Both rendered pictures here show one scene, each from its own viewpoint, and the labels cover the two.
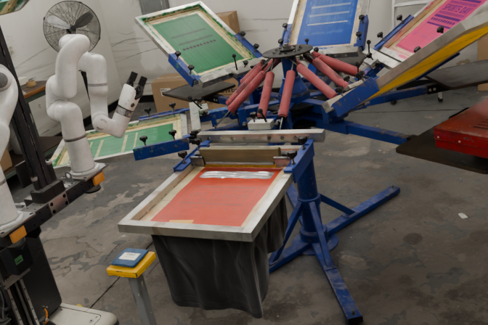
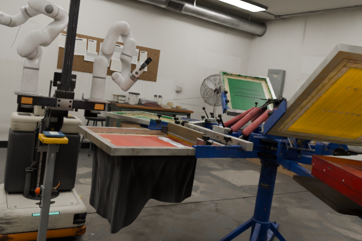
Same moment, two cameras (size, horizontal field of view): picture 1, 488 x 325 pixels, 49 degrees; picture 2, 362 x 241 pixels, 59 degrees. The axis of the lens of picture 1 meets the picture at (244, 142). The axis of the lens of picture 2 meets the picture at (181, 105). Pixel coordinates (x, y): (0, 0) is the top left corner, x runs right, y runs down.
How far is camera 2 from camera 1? 1.27 m
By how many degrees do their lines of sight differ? 34
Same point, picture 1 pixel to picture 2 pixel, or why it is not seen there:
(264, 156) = (194, 137)
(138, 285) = (48, 154)
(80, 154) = (95, 87)
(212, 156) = (172, 128)
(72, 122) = (97, 65)
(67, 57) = (111, 30)
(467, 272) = not seen: outside the picture
